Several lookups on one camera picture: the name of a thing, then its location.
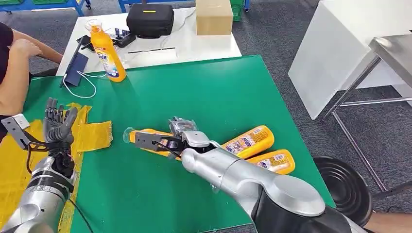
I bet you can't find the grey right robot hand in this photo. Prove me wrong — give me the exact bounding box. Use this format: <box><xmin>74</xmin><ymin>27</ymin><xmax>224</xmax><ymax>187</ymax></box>
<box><xmin>168</xmin><ymin>116</ymin><xmax>198</xmax><ymax>143</ymax></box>

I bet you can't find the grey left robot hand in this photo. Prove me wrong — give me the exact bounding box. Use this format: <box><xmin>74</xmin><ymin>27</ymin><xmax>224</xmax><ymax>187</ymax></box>
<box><xmin>42</xmin><ymin>98</ymin><xmax>79</xmax><ymax>150</ymax></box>

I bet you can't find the orange drink bottle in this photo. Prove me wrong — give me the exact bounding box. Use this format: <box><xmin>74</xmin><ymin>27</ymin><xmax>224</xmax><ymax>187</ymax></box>
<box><xmin>85</xmin><ymin>18</ymin><xmax>127</xmax><ymax>83</ymax></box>
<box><xmin>221</xmin><ymin>125</ymin><xmax>275</xmax><ymax>160</ymax></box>
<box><xmin>246</xmin><ymin>149</ymin><xmax>296</xmax><ymax>176</ymax></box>
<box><xmin>122</xmin><ymin>127</ymin><xmax>183</xmax><ymax>162</ymax></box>

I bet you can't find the yellow sheet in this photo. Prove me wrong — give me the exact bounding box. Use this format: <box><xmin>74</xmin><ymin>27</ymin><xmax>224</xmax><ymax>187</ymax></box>
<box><xmin>0</xmin><ymin>102</ymin><xmax>113</xmax><ymax>233</ymax></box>

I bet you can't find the dark blue phone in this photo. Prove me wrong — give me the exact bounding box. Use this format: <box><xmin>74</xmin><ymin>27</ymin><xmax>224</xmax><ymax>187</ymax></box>
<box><xmin>60</xmin><ymin>51</ymin><xmax>89</xmax><ymax>88</ymax></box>

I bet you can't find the person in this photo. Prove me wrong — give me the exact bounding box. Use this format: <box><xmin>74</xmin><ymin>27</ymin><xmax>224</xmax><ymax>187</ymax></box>
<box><xmin>0</xmin><ymin>21</ymin><xmax>64</xmax><ymax>117</ymax></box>

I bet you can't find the white table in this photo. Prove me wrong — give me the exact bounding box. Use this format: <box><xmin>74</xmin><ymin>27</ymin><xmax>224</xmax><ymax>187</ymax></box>
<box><xmin>55</xmin><ymin>7</ymin><xmax>242</xmax><ymax>77</ymax></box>

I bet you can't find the person's right hand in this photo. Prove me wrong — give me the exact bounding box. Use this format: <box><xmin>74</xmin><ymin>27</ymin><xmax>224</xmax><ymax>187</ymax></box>
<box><xmin>11</xmin><ymin>38</ymin><xmax>43</xmax><ymax>60</ymax></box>

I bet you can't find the black controller device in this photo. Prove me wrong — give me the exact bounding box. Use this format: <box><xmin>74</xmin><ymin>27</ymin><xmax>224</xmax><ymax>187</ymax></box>
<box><xmin>76</xmin><ymin>27</ymin><xmax>137</xmax><ymax>52</ymax></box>

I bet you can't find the black carrying case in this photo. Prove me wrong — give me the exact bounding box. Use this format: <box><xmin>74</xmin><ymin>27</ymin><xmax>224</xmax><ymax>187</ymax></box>
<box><xmin>126</xmin><ymin>3</ymin><xmax>175</xmax><ymax>39</ymax></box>

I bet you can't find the cardboard box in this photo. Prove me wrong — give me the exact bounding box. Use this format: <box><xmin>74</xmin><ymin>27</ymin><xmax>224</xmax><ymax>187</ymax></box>
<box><xmin>195</xmin><ymin>0</ymin><xmax>234</xmax><ymax>36</ymax></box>

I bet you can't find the blue rack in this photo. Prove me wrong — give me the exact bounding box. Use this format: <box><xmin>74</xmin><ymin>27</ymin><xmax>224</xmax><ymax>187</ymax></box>
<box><xmin>117</xmin><ymin>0</ymin><xmax>252</xmax><ymax>14</ymax></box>
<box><xmin>0</xmin><ymin>0</ymin><xmax>92</xmax><ymax>17</ymax></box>

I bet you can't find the white cabinet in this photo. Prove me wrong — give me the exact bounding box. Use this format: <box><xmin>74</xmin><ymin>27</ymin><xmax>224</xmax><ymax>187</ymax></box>
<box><xmin>287</xmin><ymin>0</ymin><xmax>412</xmax><ymax>120</ymax></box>

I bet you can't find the black round stool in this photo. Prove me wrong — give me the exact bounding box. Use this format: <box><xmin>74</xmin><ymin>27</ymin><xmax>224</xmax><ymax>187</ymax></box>
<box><xmin>312</xmin><ymin>156</ymin><xmax>373</xmax><ymax>227</ymax></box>

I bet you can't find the steel table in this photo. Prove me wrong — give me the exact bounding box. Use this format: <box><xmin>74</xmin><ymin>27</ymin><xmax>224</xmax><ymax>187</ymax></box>
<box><xmin>322</xmin><ymin>33</ymin><xmax>412</xmax><ymax>194</ymax></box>

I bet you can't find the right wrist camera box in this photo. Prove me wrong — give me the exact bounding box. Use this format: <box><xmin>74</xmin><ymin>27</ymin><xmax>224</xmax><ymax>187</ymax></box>
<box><xmin>134</xmin><ymin>132</ymin><xmax>181</xmax><ymax>158</ymax></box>

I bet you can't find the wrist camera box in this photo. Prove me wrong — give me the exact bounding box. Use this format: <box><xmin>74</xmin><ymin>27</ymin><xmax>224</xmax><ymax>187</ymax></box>
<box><xmin>134</xmin><ymin>132</ymin><xmax>181</xmax><ymax>158</ymax></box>
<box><xmin>0</xmin><ymin>113</ymin><xmax>49</xmax><ymax>152</ymax></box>

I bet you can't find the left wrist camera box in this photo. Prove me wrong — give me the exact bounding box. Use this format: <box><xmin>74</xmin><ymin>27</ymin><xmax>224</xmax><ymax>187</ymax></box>
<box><xmin>0</xmin><ymin>113</ymin><xmax>49</xmax><ymax>152</ymax></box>

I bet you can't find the white cable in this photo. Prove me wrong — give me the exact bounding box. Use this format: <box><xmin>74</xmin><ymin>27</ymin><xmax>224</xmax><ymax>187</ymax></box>
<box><xmin>62</xmin><ymin>70</ymin><xmax>108</xmax><ymax>99</ymax></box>

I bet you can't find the black cable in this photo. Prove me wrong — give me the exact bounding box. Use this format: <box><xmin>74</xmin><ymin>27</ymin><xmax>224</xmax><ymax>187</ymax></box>
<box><xmin>68</xmin><ymin>199</ymin><xmax>95</xmax><ymax>233</ymax></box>

